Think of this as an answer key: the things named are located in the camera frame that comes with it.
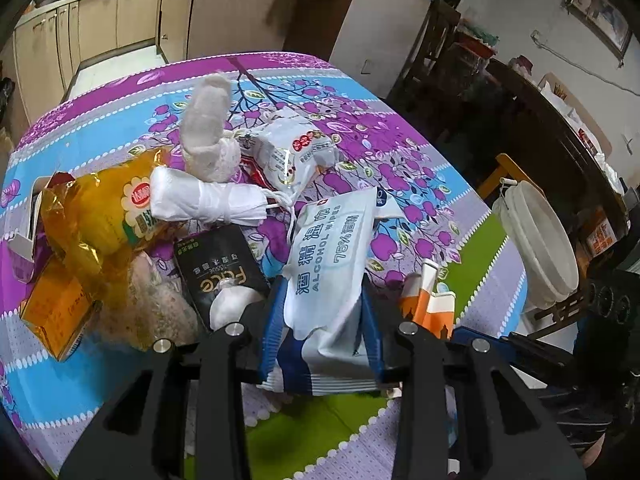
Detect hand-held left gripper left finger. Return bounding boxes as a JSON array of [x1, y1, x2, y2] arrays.
[[59, 277, 291, 480]]

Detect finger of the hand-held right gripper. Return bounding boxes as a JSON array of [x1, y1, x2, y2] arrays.
[[452, 326, 581, 391]]

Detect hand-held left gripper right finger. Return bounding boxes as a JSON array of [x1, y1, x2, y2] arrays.
[[361, 275, 586, 480]]

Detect black tissue packet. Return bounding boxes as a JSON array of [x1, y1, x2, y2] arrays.
[[173, 224, 273, 332]]

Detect white blue wet wipes packet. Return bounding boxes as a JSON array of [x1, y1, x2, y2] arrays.
[[257, 186, 408, 396]]

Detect white plastic bin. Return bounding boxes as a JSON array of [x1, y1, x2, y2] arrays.
[[491, 180, 581, 311]]

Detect clear plastic bag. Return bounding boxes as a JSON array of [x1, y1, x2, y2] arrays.
[[95, 250, 201, 353]]

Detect orange white carton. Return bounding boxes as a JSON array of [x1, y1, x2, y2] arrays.
[[400, 260, 456, 341]]

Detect orange printed box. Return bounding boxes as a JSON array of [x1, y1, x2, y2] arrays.
[[582, 212, 617, 258]]

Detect rolled white plastic bag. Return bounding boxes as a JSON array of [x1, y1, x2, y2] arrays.
[[150, 165, 271, 227]]

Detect white tissue packet red print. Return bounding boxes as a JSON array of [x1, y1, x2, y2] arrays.
[[247, 107, 337, 192]]

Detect yellow snack bag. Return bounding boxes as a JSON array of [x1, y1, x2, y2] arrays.
[[40, 147, 181, 301]]

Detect dark wooden table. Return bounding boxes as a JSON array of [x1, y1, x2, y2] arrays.
[[470, 57, 631, 261]]

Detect orange cardboard box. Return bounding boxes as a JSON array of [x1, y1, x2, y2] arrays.
[[20, 255, 96, 363]]

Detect white fuzzy sock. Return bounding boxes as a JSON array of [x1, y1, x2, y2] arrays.
[[180, 74, 242, 184]]

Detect small white cardboard box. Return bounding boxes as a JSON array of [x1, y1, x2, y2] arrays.
[[7, 175, 56, 267]]

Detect red plastic container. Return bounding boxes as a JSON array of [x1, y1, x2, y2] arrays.
[[457, 20, 501, 61]]

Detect dark wooden chair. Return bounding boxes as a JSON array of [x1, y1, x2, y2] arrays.
[[387, 0, 463, 126]]

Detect beige kitchen cabinets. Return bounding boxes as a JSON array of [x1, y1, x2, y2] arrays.
[[12, 0, 301, 126]]

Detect black plastic bag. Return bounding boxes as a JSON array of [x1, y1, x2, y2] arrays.
[[0, 77, 16, 123]]

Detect white wall cable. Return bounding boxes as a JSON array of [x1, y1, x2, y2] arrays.
[[530, 32, 640, 97]]

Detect framed wall picture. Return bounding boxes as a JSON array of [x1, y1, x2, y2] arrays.
[[561, 0, 633, 58]]

